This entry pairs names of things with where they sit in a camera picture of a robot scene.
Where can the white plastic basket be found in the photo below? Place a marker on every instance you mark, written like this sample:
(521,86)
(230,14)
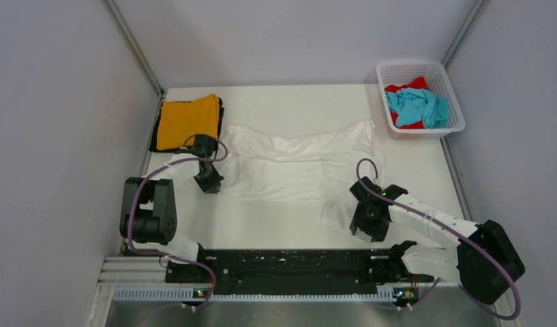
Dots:
(403,72)

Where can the cyan t shirt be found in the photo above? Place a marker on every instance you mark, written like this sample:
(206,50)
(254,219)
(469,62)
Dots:
(411,103)

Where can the white t shirt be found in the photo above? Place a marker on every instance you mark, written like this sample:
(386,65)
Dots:
(313,169)

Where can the red t shirt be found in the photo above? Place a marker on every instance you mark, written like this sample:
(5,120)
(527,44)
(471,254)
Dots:
(417,83)

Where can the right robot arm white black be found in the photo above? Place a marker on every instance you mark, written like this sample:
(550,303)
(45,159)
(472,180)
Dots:
(477,256)

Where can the left corner metal post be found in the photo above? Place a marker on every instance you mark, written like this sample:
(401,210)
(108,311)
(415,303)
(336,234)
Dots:
(132,44)

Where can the right corner metal post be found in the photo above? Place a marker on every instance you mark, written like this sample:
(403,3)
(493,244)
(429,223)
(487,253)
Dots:
(476,10)

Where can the folded orange t shirt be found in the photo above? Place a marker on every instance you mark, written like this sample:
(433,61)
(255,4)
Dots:
(188,122)

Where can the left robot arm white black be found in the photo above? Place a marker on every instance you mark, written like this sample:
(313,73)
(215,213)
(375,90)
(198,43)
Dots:
(149,216)

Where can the white slotted cable duct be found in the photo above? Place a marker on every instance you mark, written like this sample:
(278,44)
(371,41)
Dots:
(195,294)

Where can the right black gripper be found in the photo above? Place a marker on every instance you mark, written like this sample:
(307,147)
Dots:
(378,233)

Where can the folded black t shirt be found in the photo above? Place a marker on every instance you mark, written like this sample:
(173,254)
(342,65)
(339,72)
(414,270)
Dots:
(153,137)

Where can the aluminium rail frame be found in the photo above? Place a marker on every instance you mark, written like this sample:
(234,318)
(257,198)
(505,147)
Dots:
(132,271)

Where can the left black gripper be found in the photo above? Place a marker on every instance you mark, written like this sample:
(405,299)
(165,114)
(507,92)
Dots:
(214,183)

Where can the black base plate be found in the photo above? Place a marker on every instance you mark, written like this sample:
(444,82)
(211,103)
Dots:
(293,272)

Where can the corner metal post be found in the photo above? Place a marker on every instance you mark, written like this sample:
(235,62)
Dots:
(476,10)
(132,44)

